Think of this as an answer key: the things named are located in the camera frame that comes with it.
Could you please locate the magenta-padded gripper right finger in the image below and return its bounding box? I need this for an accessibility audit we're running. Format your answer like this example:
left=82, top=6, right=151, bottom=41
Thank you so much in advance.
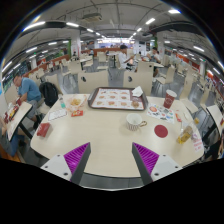
left=131, top=142, right=183, bottom=186

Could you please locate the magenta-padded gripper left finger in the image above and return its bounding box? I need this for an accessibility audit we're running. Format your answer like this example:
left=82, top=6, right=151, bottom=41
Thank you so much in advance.
left=40, top=142, right=92, bottom=185

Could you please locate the clear bottle with yellow cap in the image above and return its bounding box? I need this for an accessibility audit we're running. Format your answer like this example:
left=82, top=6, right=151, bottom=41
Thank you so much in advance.
left=176, top=121, right=196, bottom=145

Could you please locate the flat round red coaster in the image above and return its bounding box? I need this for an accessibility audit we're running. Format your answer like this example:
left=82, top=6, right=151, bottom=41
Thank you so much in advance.
left=153, top=124, right=169, bottom=139

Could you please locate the small red sauce packet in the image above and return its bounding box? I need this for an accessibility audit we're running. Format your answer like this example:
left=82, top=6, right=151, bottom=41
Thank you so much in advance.
left=70, top=109, right=85, bottom=118

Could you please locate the red pouch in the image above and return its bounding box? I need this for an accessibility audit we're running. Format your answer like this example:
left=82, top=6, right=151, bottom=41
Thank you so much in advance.
left=35, top=122, right=52, bottom=138

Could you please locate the white paper slip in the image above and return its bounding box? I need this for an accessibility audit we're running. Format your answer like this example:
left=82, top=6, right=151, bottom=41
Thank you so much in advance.
left=48, top=108, right=68, bottom=122

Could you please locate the white leaflet with red print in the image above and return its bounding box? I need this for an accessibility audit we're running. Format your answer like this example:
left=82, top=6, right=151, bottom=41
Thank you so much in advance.
left=190, top=131, right=204, bottom=153

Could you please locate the crumpled food wrapper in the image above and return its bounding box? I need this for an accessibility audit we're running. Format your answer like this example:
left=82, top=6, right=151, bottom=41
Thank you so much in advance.
left=64, top=94, right=89, bottom=113

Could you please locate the dark brown food tray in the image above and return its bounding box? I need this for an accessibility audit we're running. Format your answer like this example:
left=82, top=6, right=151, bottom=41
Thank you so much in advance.
left=87, top=86, right=149, bottom=111

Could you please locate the small clear green bottle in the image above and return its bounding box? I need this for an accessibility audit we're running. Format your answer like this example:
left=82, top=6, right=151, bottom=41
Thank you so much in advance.
left=58, top=93, right=67, bottom=110

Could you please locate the red paper cup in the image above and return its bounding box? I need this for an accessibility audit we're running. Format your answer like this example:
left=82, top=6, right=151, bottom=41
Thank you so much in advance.
left=163, top=89, right=178, bottom=110

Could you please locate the white paper napkin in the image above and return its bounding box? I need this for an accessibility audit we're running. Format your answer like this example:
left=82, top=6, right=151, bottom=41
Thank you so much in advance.
left=131, top=85, right=144, bottom=98

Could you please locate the printed paper tray liner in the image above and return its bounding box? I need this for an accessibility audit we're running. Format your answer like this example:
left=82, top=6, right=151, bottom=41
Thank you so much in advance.
left=91, top=88, right=145, bottom=110

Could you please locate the black backpack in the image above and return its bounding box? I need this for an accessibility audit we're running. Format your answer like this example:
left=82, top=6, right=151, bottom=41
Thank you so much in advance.
left=38, top=81, right=60, bottom=108

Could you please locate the neighbouring beige table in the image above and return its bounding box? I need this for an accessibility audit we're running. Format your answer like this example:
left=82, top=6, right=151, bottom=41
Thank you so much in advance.
left=205, top=104, right=224, bottom=138
left=3, top=101, right=33, bottom=141

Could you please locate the group of beige chairs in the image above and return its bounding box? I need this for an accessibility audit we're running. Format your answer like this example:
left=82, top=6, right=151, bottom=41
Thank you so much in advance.
left=28, top=49, right=214, bottom=114

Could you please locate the group of ceiling lights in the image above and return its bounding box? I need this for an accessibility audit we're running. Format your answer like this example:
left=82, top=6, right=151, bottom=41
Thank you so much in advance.
left=1, top=9, right=224, bottom=76

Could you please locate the ceiling air conditioner unit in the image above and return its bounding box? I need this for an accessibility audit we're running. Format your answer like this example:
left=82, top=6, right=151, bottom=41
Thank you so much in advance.
left=81, top=12, right=104, bottom=24

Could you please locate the white striped mug, gold handle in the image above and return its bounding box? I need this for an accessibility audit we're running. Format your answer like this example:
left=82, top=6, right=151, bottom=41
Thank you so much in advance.
left=125, top=113, right=148, bottom=132

